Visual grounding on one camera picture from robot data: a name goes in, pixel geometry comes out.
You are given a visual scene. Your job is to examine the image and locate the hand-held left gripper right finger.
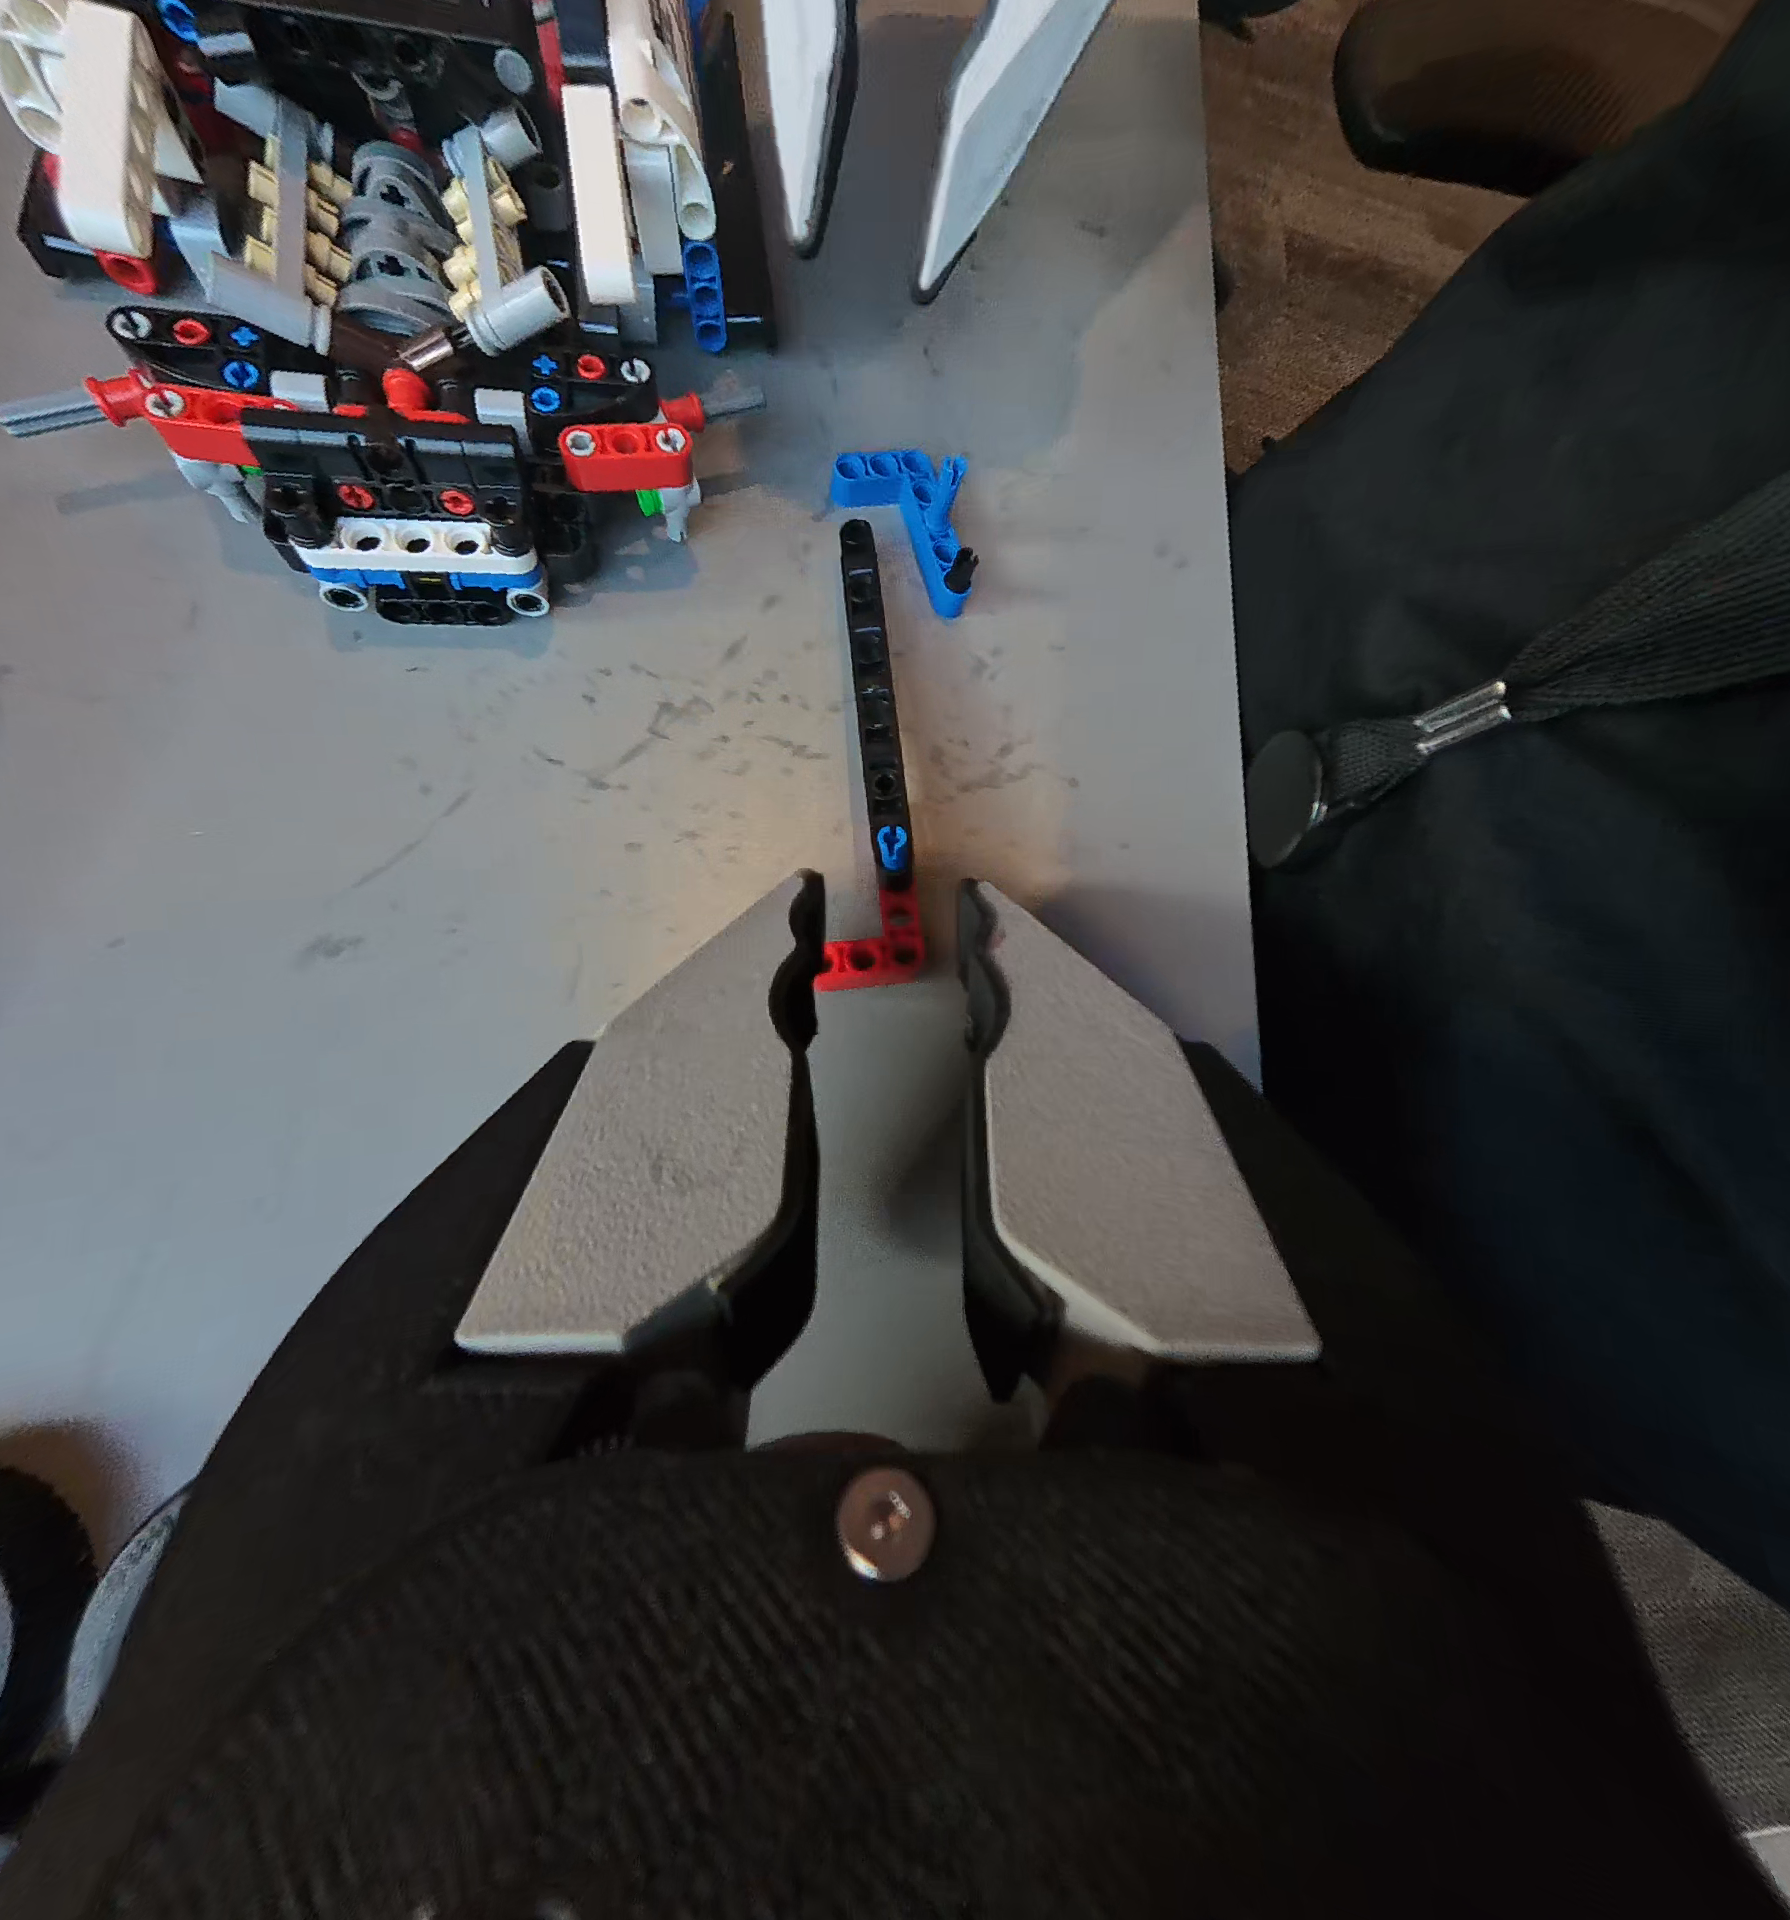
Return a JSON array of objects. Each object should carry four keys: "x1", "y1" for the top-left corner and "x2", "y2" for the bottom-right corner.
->
[{"x1": 955, "y1": 876, "x2": 1325, "y2": 1408}]

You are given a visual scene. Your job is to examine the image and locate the blue angled brick beam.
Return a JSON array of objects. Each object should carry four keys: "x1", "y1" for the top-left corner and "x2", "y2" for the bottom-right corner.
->
[{"x1": 829, "y1": 449, "x2": 979, "y2": 620}]

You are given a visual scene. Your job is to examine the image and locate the red angled brick beam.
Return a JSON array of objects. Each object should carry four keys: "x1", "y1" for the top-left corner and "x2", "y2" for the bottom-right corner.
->
[{"x1": 814, "y1": 883, "x2": 928, "y2": 994}]

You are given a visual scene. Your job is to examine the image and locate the grey chair seat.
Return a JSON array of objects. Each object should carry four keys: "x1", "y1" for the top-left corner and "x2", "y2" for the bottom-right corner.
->
[{"x1": 1587, "y1": 1500, "x2": 1790, "y2": 1920}]

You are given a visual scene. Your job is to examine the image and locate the long black brick beam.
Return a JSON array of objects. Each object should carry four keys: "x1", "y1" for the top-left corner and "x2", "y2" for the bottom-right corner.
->
[{"x1": 837, "y1": 519, "x2": 919, "y2": 886}]

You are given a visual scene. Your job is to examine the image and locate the round black badge reel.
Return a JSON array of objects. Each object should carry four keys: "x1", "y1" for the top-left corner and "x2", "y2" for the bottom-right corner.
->
[{"x1": 1244, "y1": 730, "x2": 1356, "y2": 872}]

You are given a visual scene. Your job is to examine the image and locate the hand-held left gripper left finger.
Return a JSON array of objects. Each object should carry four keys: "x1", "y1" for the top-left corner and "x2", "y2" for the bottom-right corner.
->
[{"x1": 452, "y1": 866, "x2": 829, "y2": 1397}]

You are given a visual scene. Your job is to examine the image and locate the person's dark trousers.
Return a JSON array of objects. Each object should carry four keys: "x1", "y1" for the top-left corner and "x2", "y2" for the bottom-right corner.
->
[{"x1": 1257, "y1": 839, "x2": 1790, "y2": 1532}]

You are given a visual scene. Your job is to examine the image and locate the toy brick race car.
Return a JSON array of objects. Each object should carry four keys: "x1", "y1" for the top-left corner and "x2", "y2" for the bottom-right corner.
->
[{"x1": 0, "y1": 0, "x2": 779, "y2": 630}]

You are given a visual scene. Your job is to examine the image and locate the person's black jacket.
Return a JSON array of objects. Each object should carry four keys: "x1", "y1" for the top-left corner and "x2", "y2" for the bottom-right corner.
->
[{"x1": 1226, "y1": 32, "x2": 1790, "y2": 1051}]

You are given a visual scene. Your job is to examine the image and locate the black lanyard strap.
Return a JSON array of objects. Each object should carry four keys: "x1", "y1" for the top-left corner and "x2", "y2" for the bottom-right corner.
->
[{"x1": 1323, "y1": 436, "x2": 1790, "y2": 781}]

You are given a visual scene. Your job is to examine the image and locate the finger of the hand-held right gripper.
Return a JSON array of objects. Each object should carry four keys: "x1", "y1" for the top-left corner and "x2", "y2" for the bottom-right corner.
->
[
  {"x1": 761, "y1": 0, "x2": 860, "y2": 258},
  {"x1": 913, "y1": 0, "x2": 1123, "y2": 302}
]

